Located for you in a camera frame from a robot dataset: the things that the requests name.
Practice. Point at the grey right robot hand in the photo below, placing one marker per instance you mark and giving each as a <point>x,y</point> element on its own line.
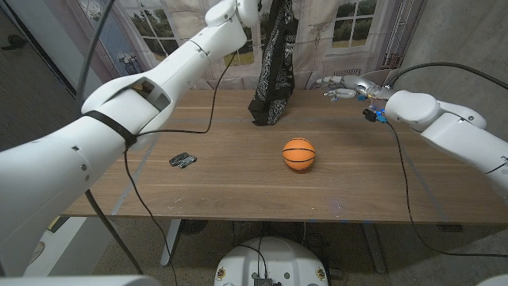
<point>365,88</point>

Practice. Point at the black paisley bandana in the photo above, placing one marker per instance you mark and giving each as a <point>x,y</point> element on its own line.
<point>274,79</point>

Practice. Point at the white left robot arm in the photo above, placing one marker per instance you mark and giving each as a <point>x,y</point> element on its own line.
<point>79,159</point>

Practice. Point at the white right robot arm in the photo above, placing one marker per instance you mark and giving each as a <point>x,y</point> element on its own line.
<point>456,131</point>

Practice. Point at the printed window backdrop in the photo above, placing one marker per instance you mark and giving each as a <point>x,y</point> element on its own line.
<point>337,39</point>

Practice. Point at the orange mini basketball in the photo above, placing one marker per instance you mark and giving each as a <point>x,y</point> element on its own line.
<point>299,154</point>

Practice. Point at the grey table leg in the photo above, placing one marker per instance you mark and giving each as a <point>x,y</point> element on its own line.
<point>375,250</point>
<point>170,242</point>

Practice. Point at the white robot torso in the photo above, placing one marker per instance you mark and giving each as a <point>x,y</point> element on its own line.
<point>274,258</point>

